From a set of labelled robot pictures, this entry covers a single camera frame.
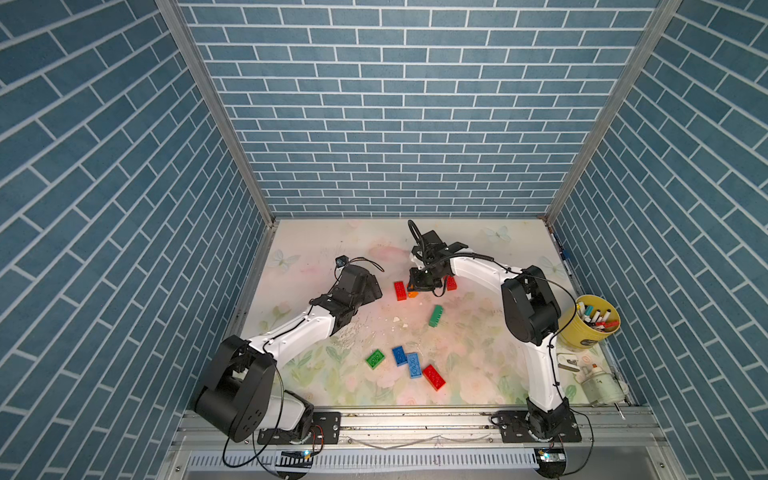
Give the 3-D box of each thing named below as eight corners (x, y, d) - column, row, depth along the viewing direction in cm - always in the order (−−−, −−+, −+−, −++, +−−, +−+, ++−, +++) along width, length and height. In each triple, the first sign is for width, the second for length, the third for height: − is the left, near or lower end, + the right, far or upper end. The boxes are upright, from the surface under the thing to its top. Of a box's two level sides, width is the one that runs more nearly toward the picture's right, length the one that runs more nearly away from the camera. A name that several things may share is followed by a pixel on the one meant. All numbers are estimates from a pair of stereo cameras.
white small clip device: (558, 367, 85) (561, 365, 83) (556, 354, 88) (559, 351, 86) (576, 371, 84) (579, 368, 83) (573, 357, 87) (576, 354, 85)
